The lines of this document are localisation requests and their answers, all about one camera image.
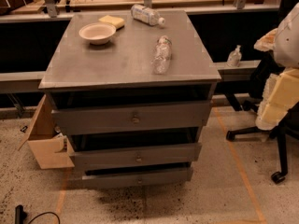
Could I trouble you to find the open cardboard box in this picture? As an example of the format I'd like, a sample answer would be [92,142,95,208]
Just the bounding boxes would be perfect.
[18,95,75,169]

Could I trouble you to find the labelled plastic water bottle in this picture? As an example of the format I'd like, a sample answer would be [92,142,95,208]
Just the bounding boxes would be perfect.
[131,4,165,26]

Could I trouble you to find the middle grey drawer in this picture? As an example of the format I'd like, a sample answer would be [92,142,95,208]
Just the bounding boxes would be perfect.
[70,143,202,171]

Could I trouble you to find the black floor cable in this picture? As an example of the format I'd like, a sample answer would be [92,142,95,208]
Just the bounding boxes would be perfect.
[25,211,62,224]

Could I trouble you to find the yellow sponge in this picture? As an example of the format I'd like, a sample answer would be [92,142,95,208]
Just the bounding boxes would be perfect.
[99,15,125,29]

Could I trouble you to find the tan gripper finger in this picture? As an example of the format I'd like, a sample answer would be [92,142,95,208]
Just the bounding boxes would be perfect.
[255,68,299,131]
[253,28,278,51]

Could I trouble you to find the bottom grey drawer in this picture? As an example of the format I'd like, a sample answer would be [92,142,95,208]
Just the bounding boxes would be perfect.
[82,166,193,189]

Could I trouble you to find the grey metal drawer cabinet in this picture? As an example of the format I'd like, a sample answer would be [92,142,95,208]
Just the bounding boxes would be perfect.
[39,11,221,177]

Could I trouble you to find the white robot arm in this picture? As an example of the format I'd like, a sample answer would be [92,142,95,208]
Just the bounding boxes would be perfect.
[254,4,299,130]

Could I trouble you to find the white paper bowl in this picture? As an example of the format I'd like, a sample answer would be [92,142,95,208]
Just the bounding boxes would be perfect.
[78,22,116,45]

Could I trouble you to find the top grey drawer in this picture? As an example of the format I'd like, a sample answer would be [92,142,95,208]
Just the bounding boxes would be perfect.
[52,102,211,135]

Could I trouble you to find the grey drawer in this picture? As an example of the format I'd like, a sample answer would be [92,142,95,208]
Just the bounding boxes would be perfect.
[82,166,193,189]
[52,102,211,135]
[70,143,202,171]

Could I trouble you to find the black office chair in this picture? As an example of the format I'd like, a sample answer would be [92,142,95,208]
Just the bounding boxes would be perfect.
[226,0,299,184]

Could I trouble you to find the clear plastic water bottle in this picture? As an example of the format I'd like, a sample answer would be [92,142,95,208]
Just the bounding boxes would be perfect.
[151,35,172,75]

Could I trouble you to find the black device on floor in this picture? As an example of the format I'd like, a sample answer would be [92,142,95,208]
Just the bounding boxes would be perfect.
[15,205,27,224]

